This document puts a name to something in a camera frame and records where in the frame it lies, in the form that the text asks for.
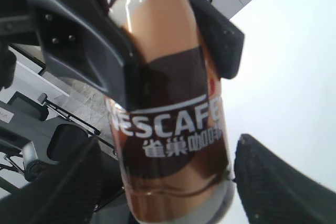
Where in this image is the brown Nescafe coffee bottle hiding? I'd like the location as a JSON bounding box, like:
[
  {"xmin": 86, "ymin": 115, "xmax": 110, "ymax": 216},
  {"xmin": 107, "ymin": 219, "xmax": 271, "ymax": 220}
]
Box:
[{"xmin": 99, "ymin": 0, "xmax": 234, "ymax": 223}]

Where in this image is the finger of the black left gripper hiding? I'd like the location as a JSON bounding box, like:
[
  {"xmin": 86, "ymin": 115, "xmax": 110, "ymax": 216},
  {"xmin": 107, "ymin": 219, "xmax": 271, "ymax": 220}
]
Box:
[{"xmin": 189, "ymin": 0, "xmax": 245, "ymax": 79}]

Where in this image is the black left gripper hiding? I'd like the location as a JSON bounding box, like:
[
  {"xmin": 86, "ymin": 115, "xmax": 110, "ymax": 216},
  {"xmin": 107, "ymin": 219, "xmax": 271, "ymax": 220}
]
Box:
[{"xmin": 1, "ymin": 0, "xmax": 141, "ymax": 102}]

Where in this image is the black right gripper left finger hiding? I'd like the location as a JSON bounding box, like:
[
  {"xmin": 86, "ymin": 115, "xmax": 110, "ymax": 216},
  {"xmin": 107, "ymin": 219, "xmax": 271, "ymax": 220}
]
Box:
[{"xmin": 1, "ymin": 139, "xmax": 101, "ymax": 223}]

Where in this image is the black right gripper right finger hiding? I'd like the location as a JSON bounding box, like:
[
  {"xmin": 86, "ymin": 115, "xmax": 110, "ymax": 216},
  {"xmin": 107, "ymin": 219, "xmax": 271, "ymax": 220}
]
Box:
[{"xmin": 234, "ymin": 134, "xmax": 335, "ymax": 223}]

